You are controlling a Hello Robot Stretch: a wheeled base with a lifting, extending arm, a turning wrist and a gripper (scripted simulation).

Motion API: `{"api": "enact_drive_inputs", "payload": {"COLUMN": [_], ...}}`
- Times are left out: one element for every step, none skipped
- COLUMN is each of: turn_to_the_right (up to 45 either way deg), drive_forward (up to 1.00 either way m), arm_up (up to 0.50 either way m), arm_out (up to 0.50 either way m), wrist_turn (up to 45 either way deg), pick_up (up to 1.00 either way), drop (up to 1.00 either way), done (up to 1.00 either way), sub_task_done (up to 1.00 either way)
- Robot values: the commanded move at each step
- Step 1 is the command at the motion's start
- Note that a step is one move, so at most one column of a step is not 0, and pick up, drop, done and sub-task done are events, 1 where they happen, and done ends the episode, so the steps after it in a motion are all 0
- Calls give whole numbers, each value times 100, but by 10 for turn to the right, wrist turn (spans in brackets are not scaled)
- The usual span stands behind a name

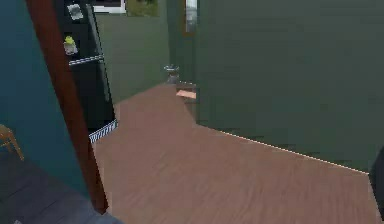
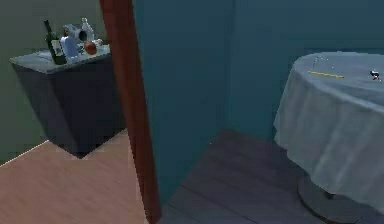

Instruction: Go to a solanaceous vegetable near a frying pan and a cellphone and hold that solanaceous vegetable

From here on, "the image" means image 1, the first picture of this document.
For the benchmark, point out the black fridge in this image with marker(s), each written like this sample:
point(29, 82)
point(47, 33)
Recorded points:
point(91, 90)

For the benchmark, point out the white framed window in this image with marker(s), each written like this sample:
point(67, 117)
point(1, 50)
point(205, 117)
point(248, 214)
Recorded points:
point(108, 6)

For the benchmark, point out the yellow green magnet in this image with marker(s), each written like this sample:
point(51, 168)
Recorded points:
point(70, 45)

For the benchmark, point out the grey paper note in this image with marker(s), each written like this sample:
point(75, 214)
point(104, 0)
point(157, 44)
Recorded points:
point(75, 11)

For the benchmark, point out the wooden chair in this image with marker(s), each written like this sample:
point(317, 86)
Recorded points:
point(9, 140)

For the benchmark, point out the black rounded object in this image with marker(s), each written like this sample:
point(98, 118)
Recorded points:
point(378, 180)

